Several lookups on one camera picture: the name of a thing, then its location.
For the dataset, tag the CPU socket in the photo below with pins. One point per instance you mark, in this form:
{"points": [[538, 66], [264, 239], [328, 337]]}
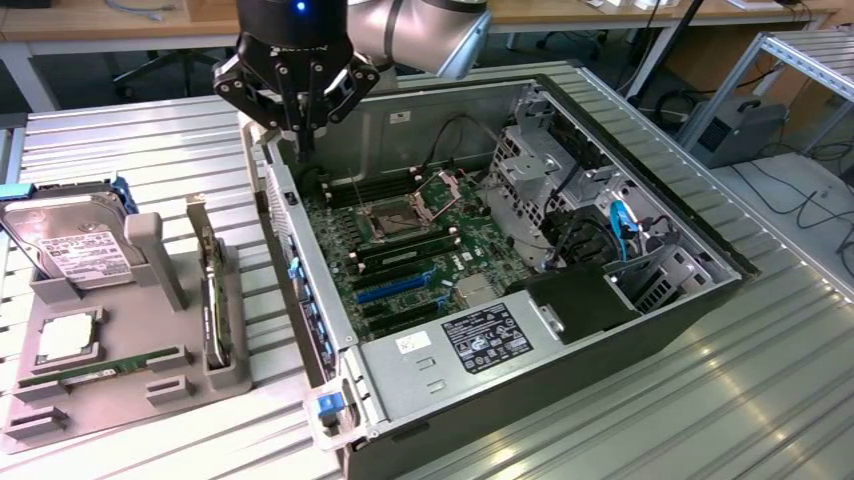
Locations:
{"points": [[394, 220]]}

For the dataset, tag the green graphics card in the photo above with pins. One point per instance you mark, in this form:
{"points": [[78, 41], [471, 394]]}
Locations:
{"points": [[215, 300]]}

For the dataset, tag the green RAM stick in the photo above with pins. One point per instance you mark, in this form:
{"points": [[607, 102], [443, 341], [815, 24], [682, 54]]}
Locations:
{"points": [[100, 371]]}

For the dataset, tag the wooden desk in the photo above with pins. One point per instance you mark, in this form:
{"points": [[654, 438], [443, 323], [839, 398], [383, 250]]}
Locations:
{"points": [[100, 25]]}

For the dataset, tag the open PC case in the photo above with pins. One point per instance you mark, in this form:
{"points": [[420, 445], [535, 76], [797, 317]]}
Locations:
{"points": [[601, 380]]}

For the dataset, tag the blue case latch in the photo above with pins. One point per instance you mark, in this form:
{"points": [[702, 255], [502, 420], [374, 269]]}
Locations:
{"points": [[328, 404]]}

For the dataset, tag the silver CPU chip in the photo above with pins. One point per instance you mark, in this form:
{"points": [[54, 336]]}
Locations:
{"points": [[66, 337]]}

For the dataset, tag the aluminium frame rack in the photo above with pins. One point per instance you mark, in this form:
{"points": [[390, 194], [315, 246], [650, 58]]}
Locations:
{"points": [[801, 55]]}

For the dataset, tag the thin metal locking lever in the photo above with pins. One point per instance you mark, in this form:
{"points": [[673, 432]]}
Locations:
{"points": [[360, 195]]}

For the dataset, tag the black plastic shroud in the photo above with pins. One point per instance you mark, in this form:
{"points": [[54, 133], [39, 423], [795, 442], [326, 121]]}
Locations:
{"points": [[574, 300]]}

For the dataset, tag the silver metal disk bay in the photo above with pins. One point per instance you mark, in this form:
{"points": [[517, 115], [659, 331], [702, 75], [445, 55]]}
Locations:
{"points": [[527, 165]]}

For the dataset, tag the grey parts rack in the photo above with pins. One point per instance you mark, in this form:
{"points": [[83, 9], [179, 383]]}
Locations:
{"points": [[134, 400]]}

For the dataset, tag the blue expansion slot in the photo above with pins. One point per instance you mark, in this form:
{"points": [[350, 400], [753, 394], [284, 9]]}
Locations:
{"points": [[394, 289]]}

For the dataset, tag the silver chipset heatsink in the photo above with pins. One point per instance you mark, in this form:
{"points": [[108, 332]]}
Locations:
{"points": [[475, 290]]}

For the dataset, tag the silver hard disk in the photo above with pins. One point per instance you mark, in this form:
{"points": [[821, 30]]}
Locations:
{"points": [[74, 235]]}

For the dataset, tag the black expansion slot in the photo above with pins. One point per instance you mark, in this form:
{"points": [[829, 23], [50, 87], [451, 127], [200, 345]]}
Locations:
{"points": [[387, 277], [407, 320]]}

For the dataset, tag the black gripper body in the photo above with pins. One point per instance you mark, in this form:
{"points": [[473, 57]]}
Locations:
{"points": [[294, 30]]}

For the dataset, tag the blue disk carrier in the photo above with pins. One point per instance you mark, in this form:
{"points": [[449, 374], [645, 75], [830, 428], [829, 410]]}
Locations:
{"points": [[123, 195]]}

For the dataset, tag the black stand pole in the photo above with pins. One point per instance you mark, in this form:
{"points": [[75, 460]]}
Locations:
{"points": [[667, 45]]}

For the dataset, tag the metal socket cover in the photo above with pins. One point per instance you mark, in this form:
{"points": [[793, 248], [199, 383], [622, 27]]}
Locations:
{"points": [[437, 192]]}

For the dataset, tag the green motherboard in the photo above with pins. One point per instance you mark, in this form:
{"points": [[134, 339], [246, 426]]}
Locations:
{"points": [[467, 245]]}

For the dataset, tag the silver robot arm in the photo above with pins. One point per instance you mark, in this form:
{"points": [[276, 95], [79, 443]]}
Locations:
{"points": [[427, 35]]}

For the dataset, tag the silver power supply unit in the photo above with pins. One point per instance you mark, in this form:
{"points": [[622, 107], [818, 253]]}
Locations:
{"points": [[427, 365]]}

